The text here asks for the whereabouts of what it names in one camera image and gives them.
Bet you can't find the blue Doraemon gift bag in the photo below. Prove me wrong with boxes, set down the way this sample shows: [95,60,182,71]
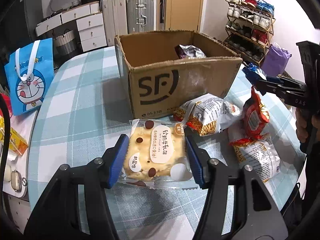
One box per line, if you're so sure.
[4,38,54,116]

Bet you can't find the person's right hand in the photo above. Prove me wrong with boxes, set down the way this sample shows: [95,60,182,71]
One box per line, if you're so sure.
[295,108,320,143]

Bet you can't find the brown SF cardboard box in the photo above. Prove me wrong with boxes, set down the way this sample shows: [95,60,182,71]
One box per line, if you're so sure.
[114,30,242,119]

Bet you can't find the white drawer desk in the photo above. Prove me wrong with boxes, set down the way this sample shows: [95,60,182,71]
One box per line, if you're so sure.
[35,2,107,52]

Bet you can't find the red paper bag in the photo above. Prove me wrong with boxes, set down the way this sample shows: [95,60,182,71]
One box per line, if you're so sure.
[1,93,12,117]

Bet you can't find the blue Oreo snack packet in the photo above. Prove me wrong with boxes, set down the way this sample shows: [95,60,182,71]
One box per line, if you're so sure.
[242,63,267,86]

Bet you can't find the beige hard suitcase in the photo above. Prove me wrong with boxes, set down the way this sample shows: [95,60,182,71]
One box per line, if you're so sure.
[102,0,128,47]

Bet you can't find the striped laundry basket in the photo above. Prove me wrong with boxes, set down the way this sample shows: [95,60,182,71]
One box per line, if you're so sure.
[53,30,76,56]

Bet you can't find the cookie bread clear packet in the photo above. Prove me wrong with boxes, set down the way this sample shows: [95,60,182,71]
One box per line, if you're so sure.
[118,119,198,190]

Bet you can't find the wooden door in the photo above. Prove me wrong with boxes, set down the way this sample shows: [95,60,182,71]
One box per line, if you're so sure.
[155,0,206,32]

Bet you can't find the wooden shoe rack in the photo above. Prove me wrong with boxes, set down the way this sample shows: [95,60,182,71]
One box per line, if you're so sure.
[224,0,276,66]

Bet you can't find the silver hard suitcase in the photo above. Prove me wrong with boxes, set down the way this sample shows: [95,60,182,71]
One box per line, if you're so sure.
[126,0,154,34]

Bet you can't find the yellow snack box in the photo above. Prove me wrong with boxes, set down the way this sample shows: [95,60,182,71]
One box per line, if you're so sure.
[0,116,28,155]

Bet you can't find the small red snack packet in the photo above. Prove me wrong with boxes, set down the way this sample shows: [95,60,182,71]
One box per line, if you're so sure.
[242,86,270,139]

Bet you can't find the black refrigerator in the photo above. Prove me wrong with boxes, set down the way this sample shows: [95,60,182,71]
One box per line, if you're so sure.
[1,0,43,64]

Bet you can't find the orange white noodle snack bag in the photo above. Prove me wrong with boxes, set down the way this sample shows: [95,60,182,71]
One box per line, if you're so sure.
[173,93,241,137]

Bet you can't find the purple white snack bag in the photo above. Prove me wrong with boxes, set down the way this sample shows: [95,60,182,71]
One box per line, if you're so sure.
[175,44,207,59]

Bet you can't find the white earbuds case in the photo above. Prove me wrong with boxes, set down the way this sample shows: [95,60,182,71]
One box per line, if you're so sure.
[11,170,28,192]

